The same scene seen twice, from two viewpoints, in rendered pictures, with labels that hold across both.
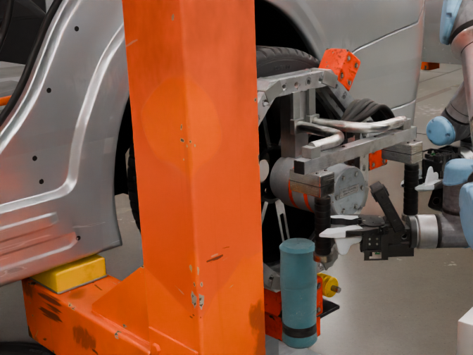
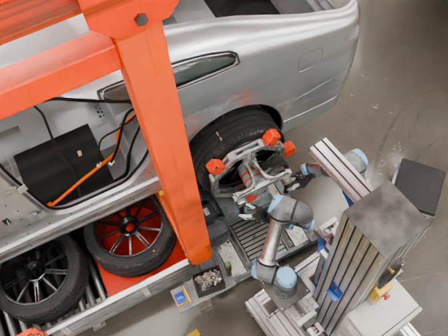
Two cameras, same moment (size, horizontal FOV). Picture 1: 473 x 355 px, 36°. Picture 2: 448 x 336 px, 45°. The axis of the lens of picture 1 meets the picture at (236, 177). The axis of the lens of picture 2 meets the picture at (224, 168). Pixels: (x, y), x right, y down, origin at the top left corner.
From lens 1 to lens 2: 2.72 m
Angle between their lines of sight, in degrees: 47
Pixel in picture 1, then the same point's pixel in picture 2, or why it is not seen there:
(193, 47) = (181, 224)
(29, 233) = (149, 189)
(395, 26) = (326, 81)
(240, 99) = (198, 223)
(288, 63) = (249, 138)
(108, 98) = not seen: hidden behind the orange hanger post
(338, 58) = (270, 138)
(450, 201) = not seen: hidden behind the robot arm
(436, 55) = not seen: outside the picture
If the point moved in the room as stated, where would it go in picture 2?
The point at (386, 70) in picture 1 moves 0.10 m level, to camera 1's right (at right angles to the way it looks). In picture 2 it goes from (318, 95) to (332, 98)
